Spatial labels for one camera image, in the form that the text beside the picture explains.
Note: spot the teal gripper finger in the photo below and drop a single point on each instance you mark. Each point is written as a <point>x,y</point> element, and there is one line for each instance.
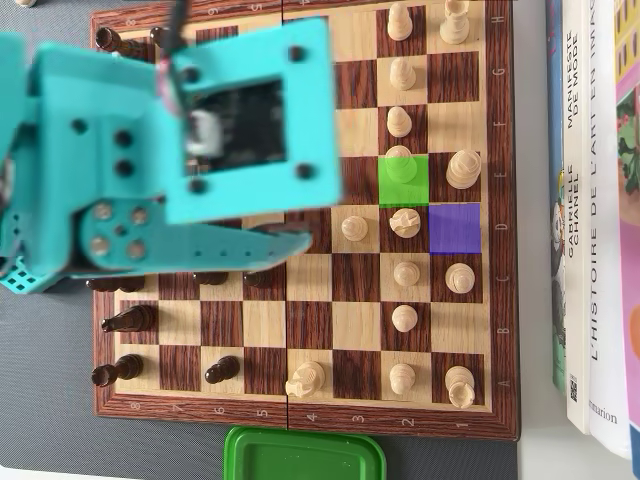
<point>210,247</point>

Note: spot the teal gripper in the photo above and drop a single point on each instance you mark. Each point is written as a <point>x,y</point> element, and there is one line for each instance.
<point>116,231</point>

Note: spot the light wooden queen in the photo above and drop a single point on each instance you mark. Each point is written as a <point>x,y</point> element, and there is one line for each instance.
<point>400,165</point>

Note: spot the light chess piece off board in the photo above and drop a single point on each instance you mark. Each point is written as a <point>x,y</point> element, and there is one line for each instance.
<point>25,2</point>

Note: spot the dark wooden pawn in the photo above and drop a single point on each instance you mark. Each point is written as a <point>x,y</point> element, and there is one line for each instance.
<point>159,35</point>
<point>211,279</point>
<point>258,280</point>
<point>222,370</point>

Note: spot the dark wooden bishop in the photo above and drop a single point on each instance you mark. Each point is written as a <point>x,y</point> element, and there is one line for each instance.
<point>115,286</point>

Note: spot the dark wooden knight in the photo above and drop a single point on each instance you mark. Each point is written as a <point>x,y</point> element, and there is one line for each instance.
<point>132,318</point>

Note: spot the wooden folding chessboard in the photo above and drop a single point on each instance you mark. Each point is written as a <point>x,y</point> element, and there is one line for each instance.
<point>310,325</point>

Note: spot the dark wooden rook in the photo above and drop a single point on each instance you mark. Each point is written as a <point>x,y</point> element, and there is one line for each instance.
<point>106,39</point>
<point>120,370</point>

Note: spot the light wooden pawn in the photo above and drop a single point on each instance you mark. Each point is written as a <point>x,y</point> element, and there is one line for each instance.
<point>404,318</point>
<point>402,75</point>
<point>402,379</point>
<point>399,122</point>
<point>400,24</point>
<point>406,274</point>
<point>355,229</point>

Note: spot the grey table mat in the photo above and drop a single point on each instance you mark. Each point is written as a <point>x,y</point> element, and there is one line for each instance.
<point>50,375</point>

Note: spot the green plastic container lid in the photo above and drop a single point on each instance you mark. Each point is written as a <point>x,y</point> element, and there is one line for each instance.
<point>300,455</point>

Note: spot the light wooden bishop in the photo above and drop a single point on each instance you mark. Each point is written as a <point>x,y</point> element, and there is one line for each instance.
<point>459,278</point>

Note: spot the light wooden king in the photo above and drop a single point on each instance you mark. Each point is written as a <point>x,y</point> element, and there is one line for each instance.
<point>463,170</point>

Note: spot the light wooden rook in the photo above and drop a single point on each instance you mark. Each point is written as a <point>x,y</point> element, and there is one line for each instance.
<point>455,25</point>
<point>460,386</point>

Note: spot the thin blue panda book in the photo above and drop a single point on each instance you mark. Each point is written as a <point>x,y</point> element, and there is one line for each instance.
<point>556,240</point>

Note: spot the white Gabrielle Chanel book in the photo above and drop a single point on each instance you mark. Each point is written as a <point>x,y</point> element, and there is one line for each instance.
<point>575,150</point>

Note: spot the white art history book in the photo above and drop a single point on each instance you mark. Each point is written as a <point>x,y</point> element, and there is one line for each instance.
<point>602,200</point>

